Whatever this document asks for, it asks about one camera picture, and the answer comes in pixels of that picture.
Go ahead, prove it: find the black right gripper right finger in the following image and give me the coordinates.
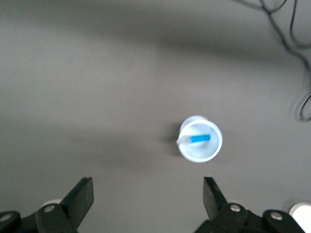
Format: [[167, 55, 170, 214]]
[[194, 176, 306, 233]]

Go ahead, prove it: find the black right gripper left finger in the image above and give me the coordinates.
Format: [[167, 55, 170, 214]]
[[0, 177, 95, 233]]

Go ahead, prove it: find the blue marker with clear cap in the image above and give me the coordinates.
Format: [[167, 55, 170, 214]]
[[175, 134, 211, 147]]

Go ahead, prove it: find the light blue ribbed plastic cup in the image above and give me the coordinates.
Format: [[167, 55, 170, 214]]
[[178, 115, 223, 163]]

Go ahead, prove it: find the white rectangular device box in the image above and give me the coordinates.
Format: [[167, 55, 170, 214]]
[[289, 202, 311, 228]]

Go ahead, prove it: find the thin black cable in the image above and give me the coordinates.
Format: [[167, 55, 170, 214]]
[[230, 0, 311, 122]]

